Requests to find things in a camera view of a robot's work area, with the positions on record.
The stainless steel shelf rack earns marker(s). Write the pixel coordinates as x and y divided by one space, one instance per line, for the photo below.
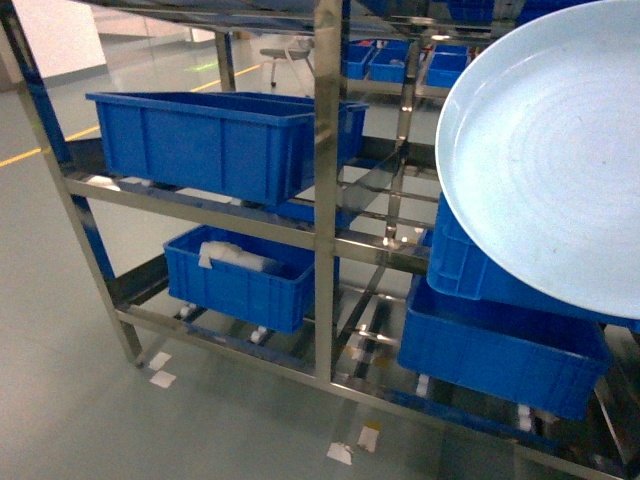
363 230

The white plastic bag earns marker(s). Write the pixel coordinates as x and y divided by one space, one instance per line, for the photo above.
229 253

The blue bin tilted right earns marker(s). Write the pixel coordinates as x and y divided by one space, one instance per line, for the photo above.
459 268

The blue bin bottom right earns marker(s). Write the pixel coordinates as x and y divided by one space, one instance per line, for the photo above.
545 361

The blue bin bottom left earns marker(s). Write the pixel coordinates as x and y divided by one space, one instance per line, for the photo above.
275 301

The light blue oval tray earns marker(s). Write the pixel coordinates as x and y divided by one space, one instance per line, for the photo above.
537 153

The grey chair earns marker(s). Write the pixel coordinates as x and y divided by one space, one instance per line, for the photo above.
298 49

